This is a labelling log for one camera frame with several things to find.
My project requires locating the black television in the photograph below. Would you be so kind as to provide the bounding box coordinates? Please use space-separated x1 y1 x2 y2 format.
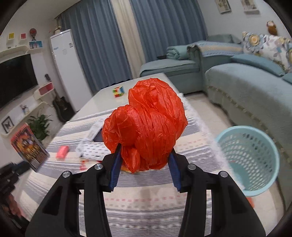
0 54 38 110

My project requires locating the white standing appliance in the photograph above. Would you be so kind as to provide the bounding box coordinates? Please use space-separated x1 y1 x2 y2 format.
50 29 93 112

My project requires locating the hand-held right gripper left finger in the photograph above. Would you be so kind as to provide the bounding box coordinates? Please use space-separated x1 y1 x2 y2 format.
25 143 122 237

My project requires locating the red plastic bag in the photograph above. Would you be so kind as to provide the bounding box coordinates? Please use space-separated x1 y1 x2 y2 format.
102 78 188 174

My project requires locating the pink eraser block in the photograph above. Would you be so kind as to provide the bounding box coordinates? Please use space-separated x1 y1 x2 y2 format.
56 146 70 159

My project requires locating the striped woven tablecloth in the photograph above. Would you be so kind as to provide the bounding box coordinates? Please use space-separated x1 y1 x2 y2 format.
20 109 231 237

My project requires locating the teal striped sofa back cover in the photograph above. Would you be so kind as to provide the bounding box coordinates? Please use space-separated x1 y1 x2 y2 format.
187 40 243 58

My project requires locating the teal quilted sofa seat cover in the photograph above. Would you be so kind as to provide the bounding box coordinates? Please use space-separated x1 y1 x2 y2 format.
205 63 292 176

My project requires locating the brown owl toy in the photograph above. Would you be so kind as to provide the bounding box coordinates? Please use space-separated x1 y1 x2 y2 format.
266 20 278 36

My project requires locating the white wall shelf unit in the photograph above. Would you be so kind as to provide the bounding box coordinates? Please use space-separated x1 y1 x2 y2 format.
0 44 56 139

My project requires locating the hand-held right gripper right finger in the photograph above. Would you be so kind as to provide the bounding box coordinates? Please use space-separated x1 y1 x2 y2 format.
168 148 266 237

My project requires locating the black guitar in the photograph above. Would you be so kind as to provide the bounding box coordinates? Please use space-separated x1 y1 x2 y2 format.
53 96 75 122

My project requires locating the framed wall picture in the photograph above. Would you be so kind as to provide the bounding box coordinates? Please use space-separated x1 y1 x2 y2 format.
241 0 260 12
215 0 232 14

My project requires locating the black butterfly picture frame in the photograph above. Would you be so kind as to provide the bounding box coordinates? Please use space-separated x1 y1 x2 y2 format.
1 116 14 133

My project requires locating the multicoloured puzzle cube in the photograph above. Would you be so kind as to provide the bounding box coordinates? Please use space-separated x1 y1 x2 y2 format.
112 86 125 98

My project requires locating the floral pillow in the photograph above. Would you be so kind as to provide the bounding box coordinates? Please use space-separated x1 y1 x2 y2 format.
242 31 270 55
262 35 292 71

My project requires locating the green potted plant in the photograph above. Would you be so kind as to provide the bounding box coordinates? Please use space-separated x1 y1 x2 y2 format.
27 114 53 141

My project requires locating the colourful printed box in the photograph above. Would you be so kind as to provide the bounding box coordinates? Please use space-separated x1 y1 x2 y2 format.
10 124 50 172

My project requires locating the light blue perforated basket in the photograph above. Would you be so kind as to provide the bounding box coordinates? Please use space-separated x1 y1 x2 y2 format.
216 126 281 198

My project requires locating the white dotted paper box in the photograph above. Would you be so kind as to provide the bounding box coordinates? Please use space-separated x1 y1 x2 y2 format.
76 123 110 160

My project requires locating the white coffee table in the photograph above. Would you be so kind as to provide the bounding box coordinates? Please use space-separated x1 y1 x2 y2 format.
68 72 185 122

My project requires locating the teal fabric sofa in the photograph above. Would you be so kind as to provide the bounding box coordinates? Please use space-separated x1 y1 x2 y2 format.
140 34 292 205

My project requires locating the folded teal blanket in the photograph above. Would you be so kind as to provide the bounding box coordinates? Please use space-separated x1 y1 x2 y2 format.
166 45 190 60

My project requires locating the white curtain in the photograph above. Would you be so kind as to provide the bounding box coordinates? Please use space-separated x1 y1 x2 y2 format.
111 0 147 81

